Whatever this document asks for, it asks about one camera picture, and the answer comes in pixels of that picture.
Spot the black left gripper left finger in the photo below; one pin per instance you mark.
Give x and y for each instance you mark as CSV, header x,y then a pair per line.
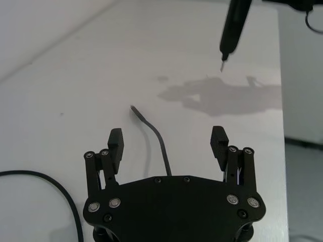
x,y
114,151

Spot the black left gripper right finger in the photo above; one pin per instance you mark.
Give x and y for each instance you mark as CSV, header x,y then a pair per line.
x,y
219,148

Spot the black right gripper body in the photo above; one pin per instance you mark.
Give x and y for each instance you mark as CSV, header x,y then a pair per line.
x,y
290,3

